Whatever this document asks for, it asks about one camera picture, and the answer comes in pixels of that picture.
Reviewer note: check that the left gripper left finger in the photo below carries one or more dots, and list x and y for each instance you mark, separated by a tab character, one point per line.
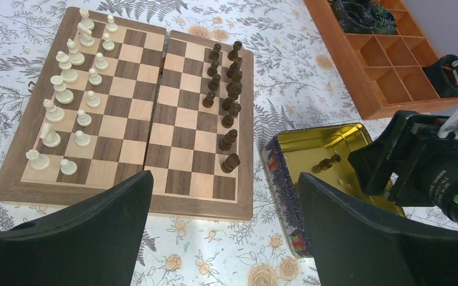
93	242

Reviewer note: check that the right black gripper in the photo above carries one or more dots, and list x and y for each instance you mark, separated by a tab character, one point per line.
411	164

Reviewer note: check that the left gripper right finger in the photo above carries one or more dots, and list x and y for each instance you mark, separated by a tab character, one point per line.
355	243

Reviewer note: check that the yellow tin box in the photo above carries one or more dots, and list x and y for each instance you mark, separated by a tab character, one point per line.
322	152

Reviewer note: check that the dark chess piece twelve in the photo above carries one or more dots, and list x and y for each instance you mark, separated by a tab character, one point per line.
230	163

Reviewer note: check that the dark chess piece eleven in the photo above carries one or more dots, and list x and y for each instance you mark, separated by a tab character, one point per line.
228	140

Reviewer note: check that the dark chess piece ten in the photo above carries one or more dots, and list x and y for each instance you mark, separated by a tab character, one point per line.
228	120

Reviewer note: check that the dark chess piece nine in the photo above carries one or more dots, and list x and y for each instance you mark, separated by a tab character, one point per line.
226	104

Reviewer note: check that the dark chess piece six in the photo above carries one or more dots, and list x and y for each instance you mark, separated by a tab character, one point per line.
214	83

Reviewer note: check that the dark chess piece five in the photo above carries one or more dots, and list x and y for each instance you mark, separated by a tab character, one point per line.
234	88

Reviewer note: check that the dark chess piece three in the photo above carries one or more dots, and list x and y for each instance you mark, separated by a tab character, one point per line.
213	68

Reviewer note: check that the dark chess piece two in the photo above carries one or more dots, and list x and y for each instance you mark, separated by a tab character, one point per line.
215	52

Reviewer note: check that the dark chess piece one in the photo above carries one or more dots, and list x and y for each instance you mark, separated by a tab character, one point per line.
234	53

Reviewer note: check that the dark chess piece seven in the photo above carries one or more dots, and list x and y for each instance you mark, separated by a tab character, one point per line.
208	101

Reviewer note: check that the dark chess piece four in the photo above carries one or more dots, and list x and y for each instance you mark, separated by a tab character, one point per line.
234	67

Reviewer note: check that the wooden chess board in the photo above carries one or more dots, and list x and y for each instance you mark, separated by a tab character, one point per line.
150	117

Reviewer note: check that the white pawn eight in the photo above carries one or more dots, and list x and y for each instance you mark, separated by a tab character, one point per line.
68	167

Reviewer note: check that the dark piece in tin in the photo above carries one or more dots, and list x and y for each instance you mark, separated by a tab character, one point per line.
326	163

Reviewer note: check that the black part on tray edge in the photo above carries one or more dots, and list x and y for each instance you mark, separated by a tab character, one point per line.
441	76

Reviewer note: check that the white rook near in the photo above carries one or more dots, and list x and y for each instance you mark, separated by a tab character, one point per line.
37	160

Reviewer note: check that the white rook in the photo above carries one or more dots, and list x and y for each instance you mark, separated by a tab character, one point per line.
37	160
86	21

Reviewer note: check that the white pawn seven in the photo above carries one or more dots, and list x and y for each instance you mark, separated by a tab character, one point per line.
82	139

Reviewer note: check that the orange compartment tray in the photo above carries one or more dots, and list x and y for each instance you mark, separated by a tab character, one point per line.
382	73

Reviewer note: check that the white knight near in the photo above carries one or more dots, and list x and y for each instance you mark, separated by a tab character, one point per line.
48	135

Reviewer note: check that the white knight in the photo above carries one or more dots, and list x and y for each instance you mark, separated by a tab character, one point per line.
86	38
48	135

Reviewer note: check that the white pawn six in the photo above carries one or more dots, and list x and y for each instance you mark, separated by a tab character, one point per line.
83	118

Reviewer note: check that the white bishop near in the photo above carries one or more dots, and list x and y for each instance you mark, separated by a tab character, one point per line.
53	113

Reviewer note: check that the white bishop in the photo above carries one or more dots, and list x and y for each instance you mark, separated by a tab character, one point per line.
53	113
75	57

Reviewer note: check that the white pawn five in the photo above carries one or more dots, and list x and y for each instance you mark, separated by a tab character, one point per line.
92	99

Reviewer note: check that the white king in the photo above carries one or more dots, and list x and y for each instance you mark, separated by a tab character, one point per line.
62	94

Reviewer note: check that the floral table cloth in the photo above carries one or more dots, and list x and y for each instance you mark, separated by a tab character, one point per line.
296	86

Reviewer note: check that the white pawn four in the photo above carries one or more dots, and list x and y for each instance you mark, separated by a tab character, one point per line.
94	78

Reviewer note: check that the black part in tray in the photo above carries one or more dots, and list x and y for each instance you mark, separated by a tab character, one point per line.
364	17

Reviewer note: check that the white pawn three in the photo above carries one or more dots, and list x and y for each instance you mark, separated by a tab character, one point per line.
100	62

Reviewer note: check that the white bishop far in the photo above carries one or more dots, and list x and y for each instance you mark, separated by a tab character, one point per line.
75	57

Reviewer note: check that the white pawn two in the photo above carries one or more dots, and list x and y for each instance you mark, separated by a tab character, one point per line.
108	44

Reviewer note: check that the white knight far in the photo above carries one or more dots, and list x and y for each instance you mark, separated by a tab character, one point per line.
86	38

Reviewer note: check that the white pawn one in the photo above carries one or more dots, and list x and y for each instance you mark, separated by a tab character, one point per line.
111	26

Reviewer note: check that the white rook far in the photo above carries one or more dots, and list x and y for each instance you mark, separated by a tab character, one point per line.
86	21

